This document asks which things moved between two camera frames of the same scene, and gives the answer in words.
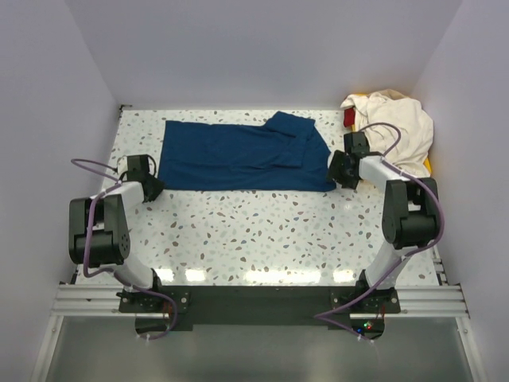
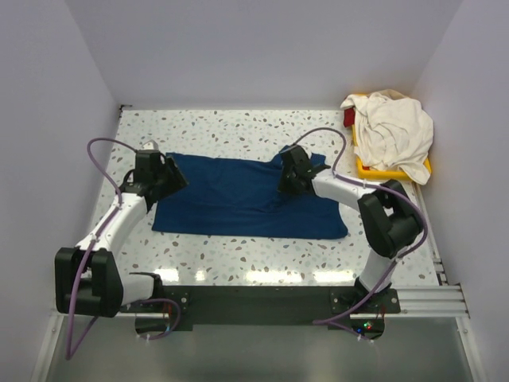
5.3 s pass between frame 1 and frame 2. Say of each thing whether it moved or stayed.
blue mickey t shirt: moved
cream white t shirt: stayed
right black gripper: moved
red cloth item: stayed
